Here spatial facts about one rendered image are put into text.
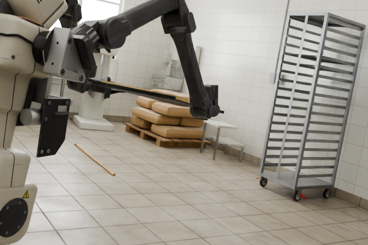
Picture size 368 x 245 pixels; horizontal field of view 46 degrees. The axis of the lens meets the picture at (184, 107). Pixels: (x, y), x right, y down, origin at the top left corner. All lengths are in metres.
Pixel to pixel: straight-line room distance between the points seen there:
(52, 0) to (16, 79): 0.22
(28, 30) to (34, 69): 0.10
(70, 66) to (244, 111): 5.02
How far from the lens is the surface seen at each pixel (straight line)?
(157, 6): 1.35
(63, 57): 1.03
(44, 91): 1.21
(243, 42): 6.18
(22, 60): 1.09
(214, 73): 6.59
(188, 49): 1.51
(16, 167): 1.19
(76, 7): 1.72
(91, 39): 1.09
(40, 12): 1.17
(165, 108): 5.80
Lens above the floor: 1.12
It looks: 5 degrees down
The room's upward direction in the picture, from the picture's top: 9 degrees clockwise
